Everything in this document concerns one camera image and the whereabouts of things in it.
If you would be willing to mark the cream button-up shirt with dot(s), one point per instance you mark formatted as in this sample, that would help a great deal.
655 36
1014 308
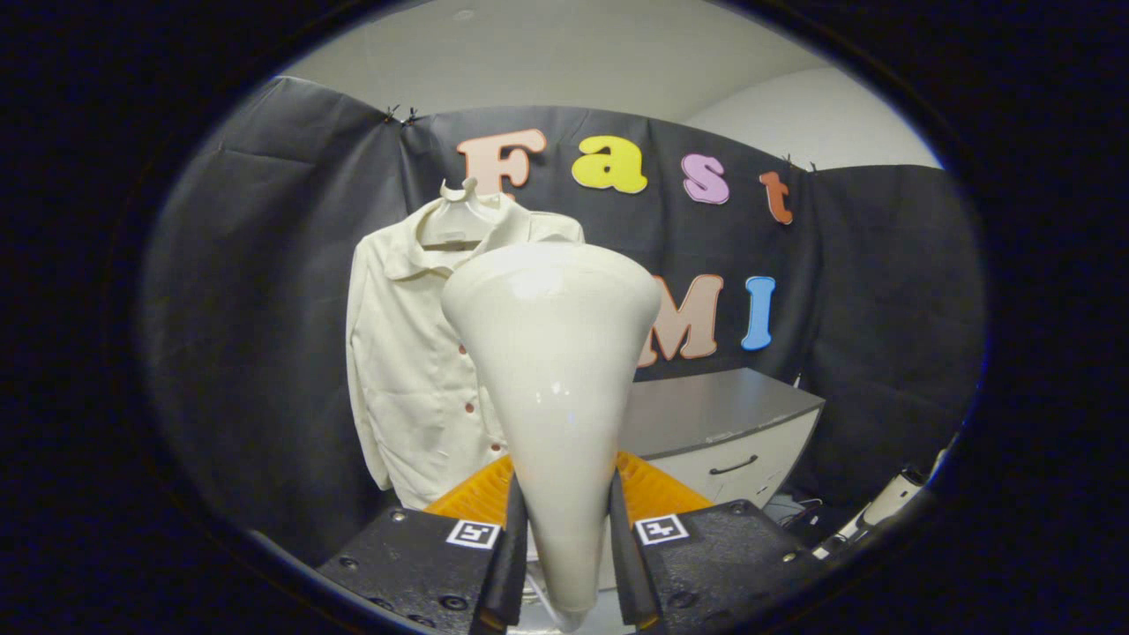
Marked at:
406 370

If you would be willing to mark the white clothes hanger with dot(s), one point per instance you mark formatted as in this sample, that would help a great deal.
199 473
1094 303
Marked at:
463 216

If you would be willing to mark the white cylindrical device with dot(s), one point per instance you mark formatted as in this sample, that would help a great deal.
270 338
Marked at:
882 503

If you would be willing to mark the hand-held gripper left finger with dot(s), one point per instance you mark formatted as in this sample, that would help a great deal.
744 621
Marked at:
423 560

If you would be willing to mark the grey top white cabinet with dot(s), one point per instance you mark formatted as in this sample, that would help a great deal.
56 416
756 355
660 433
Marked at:
706 406

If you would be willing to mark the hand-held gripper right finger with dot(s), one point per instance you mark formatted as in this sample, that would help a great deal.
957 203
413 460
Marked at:
714 560

